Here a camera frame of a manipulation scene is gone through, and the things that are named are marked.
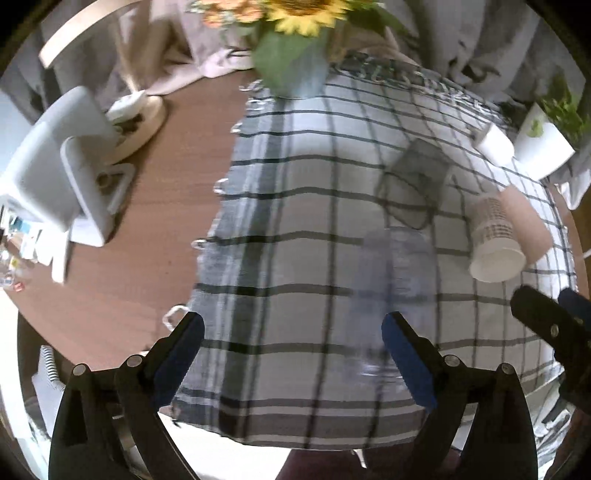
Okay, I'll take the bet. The green potted plant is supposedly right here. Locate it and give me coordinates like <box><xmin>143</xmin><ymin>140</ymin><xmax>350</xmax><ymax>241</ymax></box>
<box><xmin>538</xmin><ymin>74</ymin><xmax>591</xmax><ymax>148</ymax></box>

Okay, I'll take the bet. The grey plaid tablecloth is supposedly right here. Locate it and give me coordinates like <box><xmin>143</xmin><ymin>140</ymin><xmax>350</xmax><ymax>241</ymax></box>
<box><xmin>171</xmin><ymin>51</ymin><xmax>578</xmax><ymax>450</ymax></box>

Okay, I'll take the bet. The white plant pot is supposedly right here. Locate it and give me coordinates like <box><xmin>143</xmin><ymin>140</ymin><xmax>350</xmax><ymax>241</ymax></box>
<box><xmin>512</xmin><ymin>102</ymin><xmax>575</xmax><ymax>181</ymax></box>

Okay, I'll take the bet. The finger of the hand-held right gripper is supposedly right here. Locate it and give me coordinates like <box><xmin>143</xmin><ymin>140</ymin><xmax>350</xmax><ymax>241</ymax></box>
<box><xmin>510</xmin><ymin>285</ymin><xmax>591</xmax><ymax>356</ymax></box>
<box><xmin>558</xmin><ymin>288</ymin><xmax>591</xmax><ymax>326</ymax></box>

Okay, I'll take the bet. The clear plastic cup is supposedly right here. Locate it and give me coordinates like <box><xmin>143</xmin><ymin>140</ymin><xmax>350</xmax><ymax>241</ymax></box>
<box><xmin>351</xmin><ymin>226</ymin><xmax>439</xmax><ymax>384</ymax></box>

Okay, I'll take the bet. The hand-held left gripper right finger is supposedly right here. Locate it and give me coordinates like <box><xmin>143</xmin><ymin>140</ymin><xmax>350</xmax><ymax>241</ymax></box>
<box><xmin>381</xmin><ymin>311</ymin><xmax>539</xmax><ymax>480</ymax></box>

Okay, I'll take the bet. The pink paper cup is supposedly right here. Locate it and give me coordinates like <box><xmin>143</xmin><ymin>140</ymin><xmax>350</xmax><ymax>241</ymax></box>
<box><xmin>501</xmin><ymin>185</ymin><xmax>554</xmax><ymax>264</ymax></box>

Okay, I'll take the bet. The beige cloth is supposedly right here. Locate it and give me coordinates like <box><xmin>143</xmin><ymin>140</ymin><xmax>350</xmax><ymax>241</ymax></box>
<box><xmin>152</xmin><ymin>0</ymin><xmax>259</xmax><ymax>93</ymax></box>

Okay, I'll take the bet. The sunflower bouquet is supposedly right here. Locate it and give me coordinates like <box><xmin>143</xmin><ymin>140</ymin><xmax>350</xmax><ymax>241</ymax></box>
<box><xmin>187</xmin><ymin>0</ymin><xmax>393</xmax><ymax>38</ymax></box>

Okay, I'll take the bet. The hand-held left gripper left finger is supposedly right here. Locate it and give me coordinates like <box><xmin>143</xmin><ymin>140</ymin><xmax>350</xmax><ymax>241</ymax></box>
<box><xmin>48</xmin><ymin>311</ymin><xmax>206</xmax><ymax>480</ymax></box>

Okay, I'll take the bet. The white printed paper cup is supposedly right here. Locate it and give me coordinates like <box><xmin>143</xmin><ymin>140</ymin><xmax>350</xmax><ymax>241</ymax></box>
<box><xmin>468</xmin><ymin>191</ymin><xmax>527</xmax><ymax>283</ymax></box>

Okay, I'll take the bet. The white spiral notebook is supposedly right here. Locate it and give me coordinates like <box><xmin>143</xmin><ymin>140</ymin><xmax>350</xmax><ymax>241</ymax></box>
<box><xmin>32</xmin><ymin>344</ymin><xmax>65</xmax><ymax>416</ymax></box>

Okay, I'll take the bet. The small white cup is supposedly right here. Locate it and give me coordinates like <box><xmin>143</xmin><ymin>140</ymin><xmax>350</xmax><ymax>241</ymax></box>
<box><xmin>473</xmin><ymin>124</ymin><xmax>515</xmax><ymax>164</ymax></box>

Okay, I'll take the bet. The green vase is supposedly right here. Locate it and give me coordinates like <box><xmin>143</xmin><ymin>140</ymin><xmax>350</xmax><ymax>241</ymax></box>
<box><xmin>252</xmin><ymin>23</ymin><xmax>331</xmax><ymax>100</ymax></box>

